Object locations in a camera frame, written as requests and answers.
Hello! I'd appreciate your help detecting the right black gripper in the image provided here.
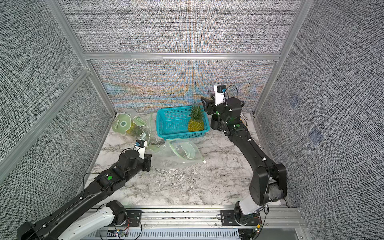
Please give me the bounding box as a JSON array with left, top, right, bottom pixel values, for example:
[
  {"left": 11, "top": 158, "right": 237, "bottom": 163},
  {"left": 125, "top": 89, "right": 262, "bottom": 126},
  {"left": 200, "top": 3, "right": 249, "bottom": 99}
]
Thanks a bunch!
[{"left": 203, "top": 93, "right": 233, "bottom": 127}]

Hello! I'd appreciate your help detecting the yellow pineapple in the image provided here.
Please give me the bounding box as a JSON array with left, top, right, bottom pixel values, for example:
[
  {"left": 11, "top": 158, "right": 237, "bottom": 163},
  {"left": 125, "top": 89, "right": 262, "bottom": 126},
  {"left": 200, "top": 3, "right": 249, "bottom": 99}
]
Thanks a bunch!
[{"left": 188, "top": 105, "right": 205, "bottom": 132}]

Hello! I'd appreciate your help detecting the clear green zip-top bag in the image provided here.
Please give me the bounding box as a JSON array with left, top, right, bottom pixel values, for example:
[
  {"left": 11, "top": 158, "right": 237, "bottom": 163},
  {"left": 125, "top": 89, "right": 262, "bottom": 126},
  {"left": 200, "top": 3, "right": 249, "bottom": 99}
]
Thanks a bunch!
[{"left": 146, "top": 139, "right": 206, "bottom": 169}]

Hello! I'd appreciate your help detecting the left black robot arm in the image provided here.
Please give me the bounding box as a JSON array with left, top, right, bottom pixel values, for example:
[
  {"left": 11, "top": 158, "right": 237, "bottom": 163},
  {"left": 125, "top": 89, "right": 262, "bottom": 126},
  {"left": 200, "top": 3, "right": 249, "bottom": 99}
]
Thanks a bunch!
[{"left": 17, "top": 149, "right": 152, "bottom": 240}]

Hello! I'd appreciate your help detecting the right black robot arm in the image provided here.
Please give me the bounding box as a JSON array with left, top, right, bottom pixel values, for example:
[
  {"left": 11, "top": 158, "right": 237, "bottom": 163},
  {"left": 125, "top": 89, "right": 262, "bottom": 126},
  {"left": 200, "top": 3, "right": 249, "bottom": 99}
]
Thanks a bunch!
[{"left": 201, "top": 97, "right": 287, "bottom": 225}]

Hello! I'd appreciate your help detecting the black mug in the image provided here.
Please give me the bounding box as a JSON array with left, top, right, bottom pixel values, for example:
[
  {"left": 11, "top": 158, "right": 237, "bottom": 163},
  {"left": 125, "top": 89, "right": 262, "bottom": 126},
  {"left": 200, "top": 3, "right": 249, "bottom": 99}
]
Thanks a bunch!
[{"left": 210, "top": 114, "right": 221, "bottom": 131}]

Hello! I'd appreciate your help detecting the teal plastic basket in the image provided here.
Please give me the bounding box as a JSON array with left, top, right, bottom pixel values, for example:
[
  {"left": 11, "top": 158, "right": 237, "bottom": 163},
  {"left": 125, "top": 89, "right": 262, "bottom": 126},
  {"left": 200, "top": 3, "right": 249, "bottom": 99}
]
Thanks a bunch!
[{"left": 156, "top": 106, "right": 210, "bottom": 140}]

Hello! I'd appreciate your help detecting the patterned bowl with yellow food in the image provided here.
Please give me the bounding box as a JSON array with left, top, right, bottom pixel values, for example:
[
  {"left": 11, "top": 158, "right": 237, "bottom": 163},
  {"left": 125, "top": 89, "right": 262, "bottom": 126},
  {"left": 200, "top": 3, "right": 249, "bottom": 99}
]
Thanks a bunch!
[{"left": 240, "top": 113, "right": 249, "bottom": 127}]

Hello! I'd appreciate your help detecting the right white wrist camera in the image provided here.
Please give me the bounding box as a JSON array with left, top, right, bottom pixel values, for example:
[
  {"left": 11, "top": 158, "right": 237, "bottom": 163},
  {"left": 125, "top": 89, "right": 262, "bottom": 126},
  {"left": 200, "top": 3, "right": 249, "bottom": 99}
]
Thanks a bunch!
[{"left": 214, "top": 85, "right": 227, "bottom": 106}]

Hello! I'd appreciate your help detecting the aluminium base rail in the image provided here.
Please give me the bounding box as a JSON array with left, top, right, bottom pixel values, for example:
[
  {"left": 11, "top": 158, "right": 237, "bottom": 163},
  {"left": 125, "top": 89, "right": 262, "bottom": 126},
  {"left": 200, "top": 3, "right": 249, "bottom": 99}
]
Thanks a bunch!
[{"left": 50, "top": 205, "right": 310, "bottom": 240}]

